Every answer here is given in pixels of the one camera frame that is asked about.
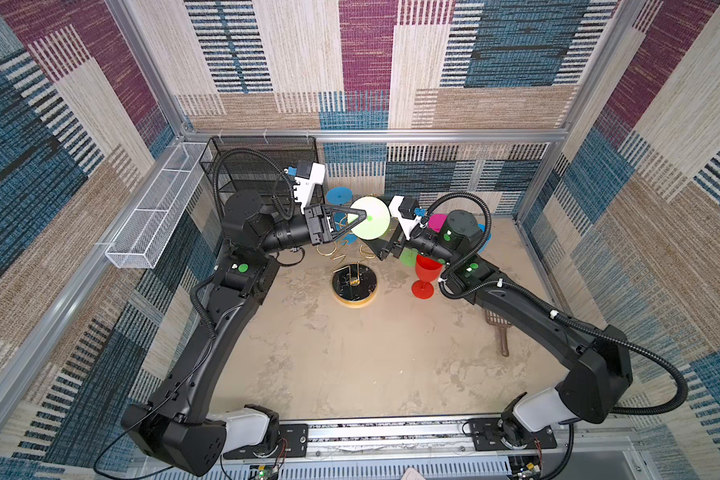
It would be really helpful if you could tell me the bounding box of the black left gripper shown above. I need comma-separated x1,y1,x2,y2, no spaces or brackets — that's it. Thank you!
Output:
257,211,363,262

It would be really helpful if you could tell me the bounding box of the green wine glass front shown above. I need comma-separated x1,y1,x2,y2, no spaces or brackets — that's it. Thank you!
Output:
399,247,418,267

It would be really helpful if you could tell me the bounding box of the green wine glass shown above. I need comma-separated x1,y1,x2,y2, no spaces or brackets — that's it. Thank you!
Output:
399,247,418,267
350,196,391,240

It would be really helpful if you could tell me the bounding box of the green wine glass back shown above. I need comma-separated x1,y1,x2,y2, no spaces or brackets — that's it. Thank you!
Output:
350,196,391,240

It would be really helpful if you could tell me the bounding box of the blue wine glass back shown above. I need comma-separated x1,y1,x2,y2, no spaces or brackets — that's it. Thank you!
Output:
325,187,357,246

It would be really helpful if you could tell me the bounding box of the blue wine glass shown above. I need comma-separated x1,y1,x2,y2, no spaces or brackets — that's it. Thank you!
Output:
325,187,357,246
476,223,492,253

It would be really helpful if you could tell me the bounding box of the pink wine glass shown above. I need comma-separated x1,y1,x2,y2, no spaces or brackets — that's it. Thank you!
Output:
427,214,448,233

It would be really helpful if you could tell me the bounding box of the red wine glass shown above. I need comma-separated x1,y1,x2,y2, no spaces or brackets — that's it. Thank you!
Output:
411,255,443,300

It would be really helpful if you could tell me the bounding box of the blue wine glass front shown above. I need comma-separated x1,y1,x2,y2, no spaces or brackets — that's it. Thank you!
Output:
476,223,492,253

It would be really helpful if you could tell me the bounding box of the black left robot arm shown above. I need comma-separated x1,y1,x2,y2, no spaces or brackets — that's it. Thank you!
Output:
121,148,346,476

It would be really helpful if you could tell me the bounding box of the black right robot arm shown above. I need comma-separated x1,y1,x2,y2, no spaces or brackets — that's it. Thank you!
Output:
377,192,689,449

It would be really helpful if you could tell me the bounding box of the black mesh shelf rack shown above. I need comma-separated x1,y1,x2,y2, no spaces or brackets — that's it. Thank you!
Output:
201,136,325,228

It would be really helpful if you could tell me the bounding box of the brown slotted scoop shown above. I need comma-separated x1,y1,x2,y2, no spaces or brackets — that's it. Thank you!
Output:
484,310,511,357

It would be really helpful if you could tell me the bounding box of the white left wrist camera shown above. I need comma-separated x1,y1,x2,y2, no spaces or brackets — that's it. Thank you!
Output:
285,162,326,211

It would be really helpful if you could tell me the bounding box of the white wire mesh basket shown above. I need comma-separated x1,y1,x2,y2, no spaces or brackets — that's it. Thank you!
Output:
105,142,206,269

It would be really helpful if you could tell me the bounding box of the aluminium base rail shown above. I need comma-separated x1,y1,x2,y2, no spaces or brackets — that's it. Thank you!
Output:
278,414,658,479

